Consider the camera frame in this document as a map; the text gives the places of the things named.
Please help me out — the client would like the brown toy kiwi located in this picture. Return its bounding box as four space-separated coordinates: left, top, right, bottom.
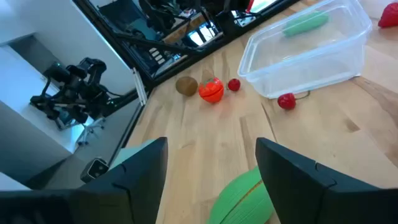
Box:
175 76 199 97

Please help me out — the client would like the green toy corn husk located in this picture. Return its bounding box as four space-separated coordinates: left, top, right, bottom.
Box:
206 166 275 224

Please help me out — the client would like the white office chair base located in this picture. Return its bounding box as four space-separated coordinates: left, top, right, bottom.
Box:
76 118 106 146

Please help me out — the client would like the red toy tomato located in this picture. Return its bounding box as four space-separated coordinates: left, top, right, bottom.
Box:
198 77 224 104

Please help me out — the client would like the clear plastic tupperware container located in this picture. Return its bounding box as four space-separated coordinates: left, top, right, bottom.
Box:
238 0 373 100

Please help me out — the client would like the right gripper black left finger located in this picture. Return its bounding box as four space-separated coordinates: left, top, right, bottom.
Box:
0 137 169 224

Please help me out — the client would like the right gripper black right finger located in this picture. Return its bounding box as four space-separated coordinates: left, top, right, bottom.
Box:
255 137 398 224

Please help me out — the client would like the green toy cucumber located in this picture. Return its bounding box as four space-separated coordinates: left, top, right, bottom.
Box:
282 11 330 37

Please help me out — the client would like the red cherry with green stem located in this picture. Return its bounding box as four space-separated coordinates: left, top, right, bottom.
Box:
277 90 311 111
226 78 241 92

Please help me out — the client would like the red toy strawberry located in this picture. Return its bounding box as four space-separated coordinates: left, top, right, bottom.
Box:
377 2 398 29

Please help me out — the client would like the small black table-level camera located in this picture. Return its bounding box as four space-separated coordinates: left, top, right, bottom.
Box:
80 157 109 184

